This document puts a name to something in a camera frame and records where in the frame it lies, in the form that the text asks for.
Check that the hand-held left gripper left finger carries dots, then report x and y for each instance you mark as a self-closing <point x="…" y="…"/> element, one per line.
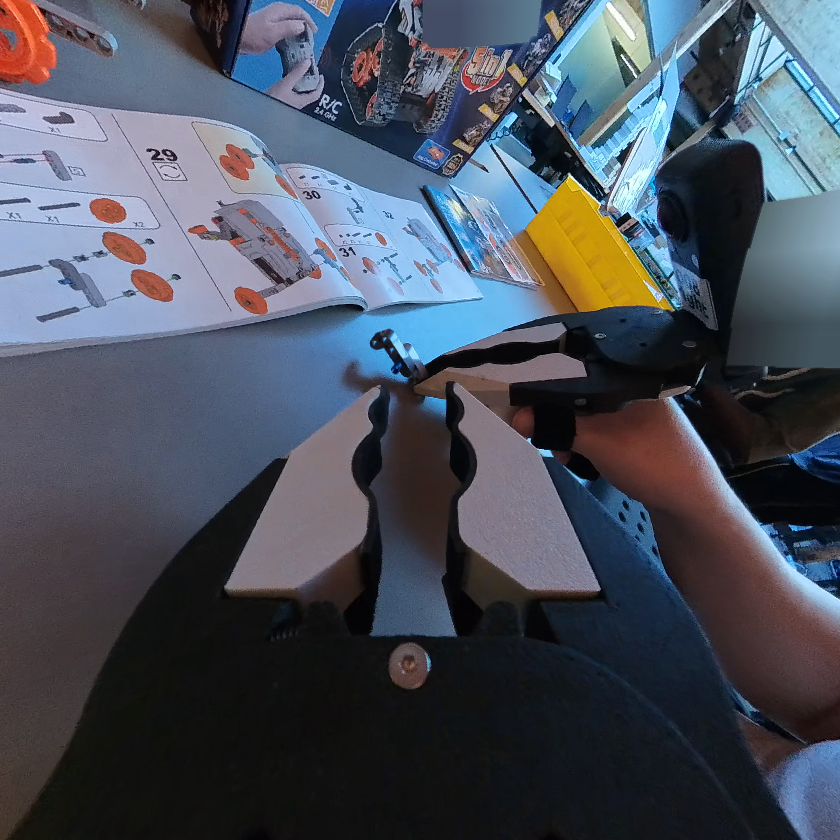
<point x="295" y="525"/>

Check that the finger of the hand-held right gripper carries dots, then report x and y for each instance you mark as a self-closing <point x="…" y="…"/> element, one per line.
<point x="473" y="382"/>
<point x="505" y="344"/>

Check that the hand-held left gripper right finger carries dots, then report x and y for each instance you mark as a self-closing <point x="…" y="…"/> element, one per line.
<point x="525" y="525"/>

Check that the dark connector pin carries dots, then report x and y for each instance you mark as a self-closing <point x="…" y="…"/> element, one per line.
<point x="391" y="349"/>

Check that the yellow plastic bin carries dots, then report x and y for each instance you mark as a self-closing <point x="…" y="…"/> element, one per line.
<point x="584" y="250"/>

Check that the person's right forearm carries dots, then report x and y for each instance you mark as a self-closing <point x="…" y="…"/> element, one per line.
<point x="761" y="591"/>

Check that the grey desk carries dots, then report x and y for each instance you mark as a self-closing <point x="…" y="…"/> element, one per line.
<point x="197" y="433"/>

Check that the person's right hand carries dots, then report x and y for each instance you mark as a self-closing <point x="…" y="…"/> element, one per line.
<point x="630" y="453"/>

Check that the small colourful booklet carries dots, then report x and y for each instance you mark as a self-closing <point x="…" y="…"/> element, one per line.
<point x="483" y="236"/>

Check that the blue toy robot box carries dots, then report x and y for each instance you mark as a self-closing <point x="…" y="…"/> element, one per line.
<point x="394" y="66"/>

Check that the open white instruction booklet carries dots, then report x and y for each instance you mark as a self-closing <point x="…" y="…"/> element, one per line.
<point x="197" y="210"/>

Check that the grey orange robot model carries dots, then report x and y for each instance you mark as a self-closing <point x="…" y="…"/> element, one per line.
<point x="24" y="40"/>

